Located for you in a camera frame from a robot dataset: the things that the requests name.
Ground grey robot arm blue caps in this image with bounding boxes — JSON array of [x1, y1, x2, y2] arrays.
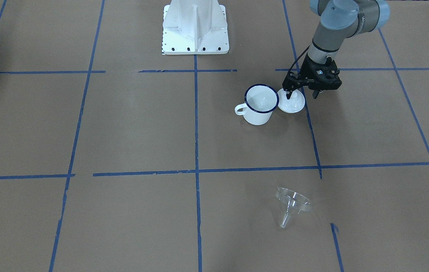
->
[[282, 0, 390, 99]]

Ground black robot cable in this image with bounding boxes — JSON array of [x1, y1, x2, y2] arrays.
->
[[288, 45, 310, 74]]

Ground clear glass funnel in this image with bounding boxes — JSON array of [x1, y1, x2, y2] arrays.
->
[[275, 187, 313, 228]]

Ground white enamel mug blue rim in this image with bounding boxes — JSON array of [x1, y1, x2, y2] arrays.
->
[[234, 84, 280, 125]]

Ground white enamel lid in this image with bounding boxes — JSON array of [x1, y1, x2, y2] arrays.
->
[[277, 88, 306, 114]]

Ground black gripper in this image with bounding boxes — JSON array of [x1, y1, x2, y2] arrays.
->
[[282, 56, 342, 100]]

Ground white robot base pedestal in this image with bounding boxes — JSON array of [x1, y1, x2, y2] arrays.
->
[[161, 0, 230, 55]]

